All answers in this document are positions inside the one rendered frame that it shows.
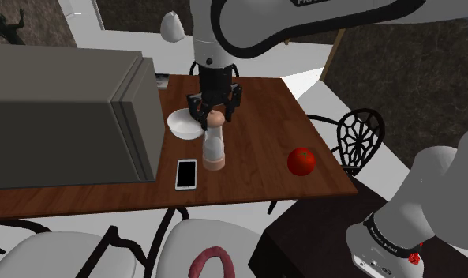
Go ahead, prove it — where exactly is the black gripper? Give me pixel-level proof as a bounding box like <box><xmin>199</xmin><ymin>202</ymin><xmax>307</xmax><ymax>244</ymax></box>
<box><xmin>185</xmin><ymin>64</ymin><xmax>243</xmax><ymax>132</ymax></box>

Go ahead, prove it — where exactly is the brown wooden table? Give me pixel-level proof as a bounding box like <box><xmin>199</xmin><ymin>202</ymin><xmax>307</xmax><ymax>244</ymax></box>
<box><xmin>0</xmin><ymin>74</ymin><xmax>360</xmax><ymax>222</ymax></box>

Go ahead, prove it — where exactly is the white smartphone with black screen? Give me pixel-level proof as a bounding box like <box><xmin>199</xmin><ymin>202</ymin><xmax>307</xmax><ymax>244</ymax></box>
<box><xmin>174</xmin><ymin>158</ymin><xmax>199</xmax><ymax>192</ymax></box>

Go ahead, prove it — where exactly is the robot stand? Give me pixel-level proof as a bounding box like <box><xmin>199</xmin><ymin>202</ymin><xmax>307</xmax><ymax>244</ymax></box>
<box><xmin>248</xmin><ymin>176</ymin><xmax>468</xmax><ymax>278</ymax></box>

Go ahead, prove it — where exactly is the red tomato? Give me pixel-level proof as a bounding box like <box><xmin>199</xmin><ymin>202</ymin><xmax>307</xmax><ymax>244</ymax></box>
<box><xmin>286</xmin><ymin>147</ymin><xmax>317</xmax><ymax>177</ymax></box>

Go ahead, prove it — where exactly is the small grey box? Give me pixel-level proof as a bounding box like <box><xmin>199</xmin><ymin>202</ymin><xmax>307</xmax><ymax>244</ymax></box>
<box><xmin>155</xmin><ymin>72</ymin><xmax>170</xmax><ymax>91</ymax></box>

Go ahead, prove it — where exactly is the black chair with white cushion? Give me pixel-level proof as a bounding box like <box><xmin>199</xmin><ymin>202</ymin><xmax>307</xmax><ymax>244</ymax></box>
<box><xmin>143</xmin><ymin>207</ymin><xmax>264</xmax><ymax>278</ymax></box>
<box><xmin>0</xmin><ymin>218</ymin><xmax>148</xmax><ymax>278</ymax></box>

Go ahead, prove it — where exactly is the dark human figure statue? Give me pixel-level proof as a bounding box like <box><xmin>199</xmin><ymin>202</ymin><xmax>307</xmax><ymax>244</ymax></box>
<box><xmin>0</xmin><ymin>9</ymin><xmax>26</xmax><ymax>46</ymax></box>

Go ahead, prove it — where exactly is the black web-back metal chair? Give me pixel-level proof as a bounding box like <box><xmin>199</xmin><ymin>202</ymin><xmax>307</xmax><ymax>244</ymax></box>
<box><xmin>267</xmin><ymin>107</ymin><xmax>387</xmax><ymax>216</ymax></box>

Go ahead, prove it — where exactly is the white egg-shaped vase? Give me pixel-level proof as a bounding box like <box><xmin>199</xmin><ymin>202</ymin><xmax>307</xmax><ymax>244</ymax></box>
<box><xmin>159</xmin><ymin>9</ymin><xmax>186</xmax><ymax>43</ymax></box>

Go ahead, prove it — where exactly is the white bowl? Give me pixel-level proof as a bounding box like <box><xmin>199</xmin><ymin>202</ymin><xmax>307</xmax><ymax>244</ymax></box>
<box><xmin>166</xmin><ymin>107</ymin><xmax>206</xmax><ymax>141</ymax></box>

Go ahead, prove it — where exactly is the grey microwave oven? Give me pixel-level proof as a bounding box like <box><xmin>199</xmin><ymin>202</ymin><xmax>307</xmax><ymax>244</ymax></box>
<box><xmin>0</xmin><ymin>43</ymin><xmax>167</xmax><ymax>191</ymax></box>

